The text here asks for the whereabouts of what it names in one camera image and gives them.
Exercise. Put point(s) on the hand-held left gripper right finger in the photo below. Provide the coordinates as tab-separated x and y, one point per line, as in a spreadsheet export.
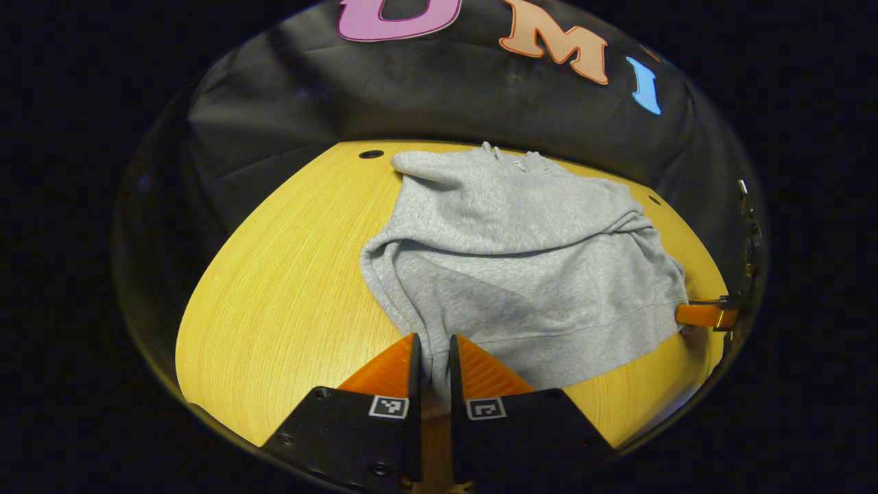
455	384

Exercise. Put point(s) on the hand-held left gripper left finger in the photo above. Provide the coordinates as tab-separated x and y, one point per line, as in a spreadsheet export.
416	370

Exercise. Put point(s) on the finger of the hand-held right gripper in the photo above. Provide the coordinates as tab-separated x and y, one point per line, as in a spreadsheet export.
703	315

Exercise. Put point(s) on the grey zip-neck sweatshirt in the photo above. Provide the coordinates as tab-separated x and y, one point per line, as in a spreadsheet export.
514	274

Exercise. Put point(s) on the black backdrop cloth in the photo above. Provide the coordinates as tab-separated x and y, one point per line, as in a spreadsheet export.
309	103

